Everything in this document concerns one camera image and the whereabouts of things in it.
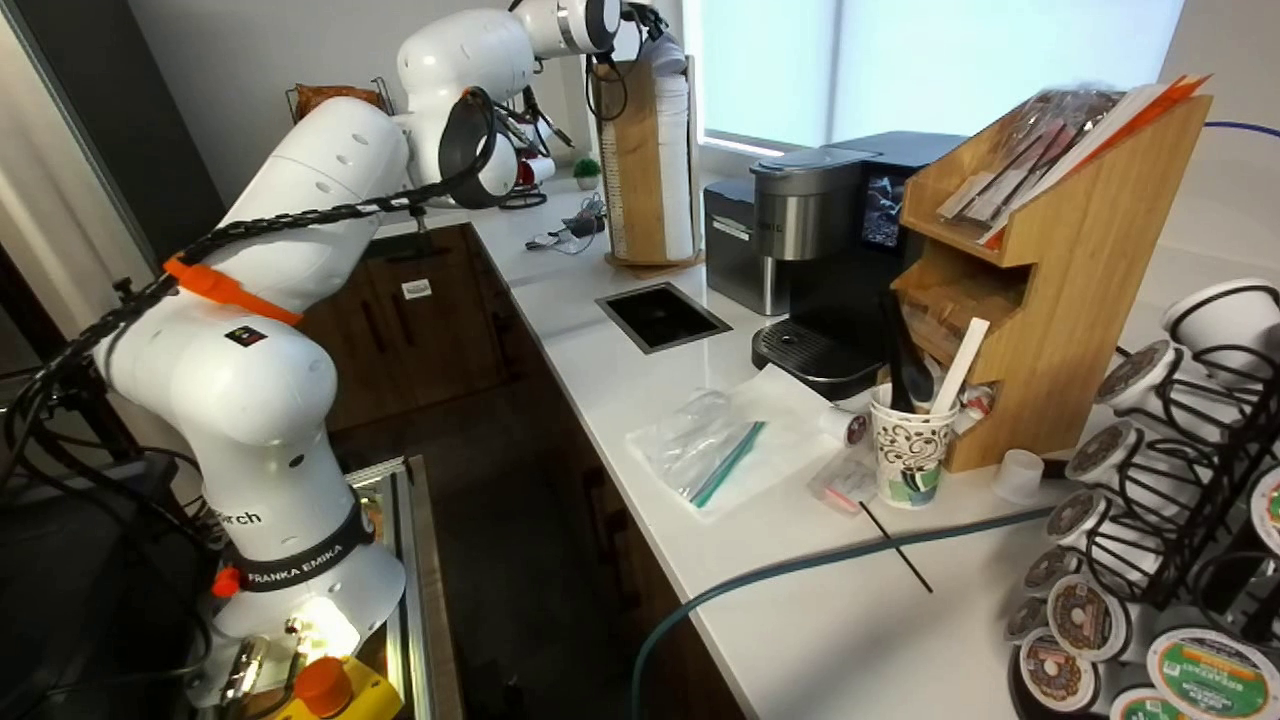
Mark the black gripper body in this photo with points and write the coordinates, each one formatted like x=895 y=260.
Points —
x=644 y=28

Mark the white lid stack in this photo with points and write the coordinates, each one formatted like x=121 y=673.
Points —
x=677 y=162

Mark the wooden lid stand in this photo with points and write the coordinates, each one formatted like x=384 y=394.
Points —
x=626 y=182

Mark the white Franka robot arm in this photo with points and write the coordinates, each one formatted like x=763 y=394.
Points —
x=254 y=400

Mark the brown lid coffee pod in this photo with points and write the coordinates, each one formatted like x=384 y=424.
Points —
x=1102 y=456
x=1085 y=621
x=1050 y=568
x=1074 y=517
x=1134 y=376
x=1024 y=621
x=1056 y=673

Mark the green lid coffee pod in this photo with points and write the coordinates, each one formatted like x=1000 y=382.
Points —
x=1210 y=677
x=1264 y=508
x=1146 y=705

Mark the small green object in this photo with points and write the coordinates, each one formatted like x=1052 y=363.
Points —
x=585 y=168

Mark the red white cup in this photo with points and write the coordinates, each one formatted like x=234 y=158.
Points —
x=540 y=168

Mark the stainless steel bin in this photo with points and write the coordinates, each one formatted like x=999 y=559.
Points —
x=735 y=255

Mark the steel framed counter chute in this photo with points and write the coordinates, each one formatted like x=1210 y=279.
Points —
x=661 y=316

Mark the brown bag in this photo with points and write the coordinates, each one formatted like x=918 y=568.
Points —
x=322 y=102

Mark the black silver coffee machine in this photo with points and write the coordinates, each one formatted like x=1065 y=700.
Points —
x=825 y=307

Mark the dark wooden cabinet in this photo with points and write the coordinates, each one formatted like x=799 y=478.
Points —
x=441 y=332

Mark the clear zip bag green seal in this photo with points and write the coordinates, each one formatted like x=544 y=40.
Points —
x=723 y=443

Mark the black stirrers bundle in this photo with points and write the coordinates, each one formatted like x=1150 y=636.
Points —
x=904 y=374

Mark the brown creamer cup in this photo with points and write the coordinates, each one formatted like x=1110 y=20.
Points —
x=862 y=431

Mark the white stir stick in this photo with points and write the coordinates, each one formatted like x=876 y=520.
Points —
x=962 y=359

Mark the small clear packet bag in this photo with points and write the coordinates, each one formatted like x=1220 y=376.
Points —
x=846 y=482

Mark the orange white paper packet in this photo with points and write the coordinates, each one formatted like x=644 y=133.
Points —
x=1134 y=112

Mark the small creamer cup heap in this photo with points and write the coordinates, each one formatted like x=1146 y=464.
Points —
x=976 y=405

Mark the wooden condiment organizer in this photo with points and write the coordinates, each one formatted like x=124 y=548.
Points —
x=1065 y=307

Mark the patterned paper cup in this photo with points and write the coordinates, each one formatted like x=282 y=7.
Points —
x=914 y=460

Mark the thin black stir stick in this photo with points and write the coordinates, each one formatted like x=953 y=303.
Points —
x=896 y=544

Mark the white creamer cup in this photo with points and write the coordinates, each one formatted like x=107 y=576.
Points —
x=1022 y=473

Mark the metal robot cart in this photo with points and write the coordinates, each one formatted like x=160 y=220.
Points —
x=431 y=601

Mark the small orange clip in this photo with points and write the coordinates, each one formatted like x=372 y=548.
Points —
x=226 y=583

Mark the yellow box orange button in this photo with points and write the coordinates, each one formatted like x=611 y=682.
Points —
x=326 y=687

